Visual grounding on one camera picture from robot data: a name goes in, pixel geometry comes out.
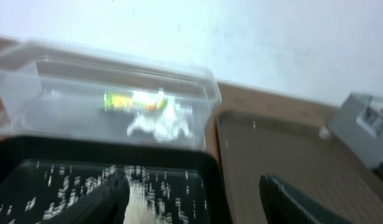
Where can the brown serving tray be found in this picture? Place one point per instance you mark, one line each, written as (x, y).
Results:
(322, 168)

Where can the grey dishwasher rack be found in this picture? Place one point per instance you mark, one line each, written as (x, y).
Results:
(359, 124)

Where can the pile of rice leftovers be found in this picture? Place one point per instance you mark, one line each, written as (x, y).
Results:
(36, 191)

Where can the yellow green snack wrapper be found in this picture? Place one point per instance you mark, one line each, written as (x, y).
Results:
(135, 100)

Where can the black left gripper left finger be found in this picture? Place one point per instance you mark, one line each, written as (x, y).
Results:
(105, 204)

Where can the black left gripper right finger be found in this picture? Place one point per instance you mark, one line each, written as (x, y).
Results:
(283, 203)

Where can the white tissue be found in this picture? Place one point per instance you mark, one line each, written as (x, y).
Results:
(165, 125)

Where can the clear plastic waste bin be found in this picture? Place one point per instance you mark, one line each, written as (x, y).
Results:
(47, 90)

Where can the black plastic tray bin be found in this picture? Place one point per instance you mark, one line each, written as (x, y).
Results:
(16, 150)

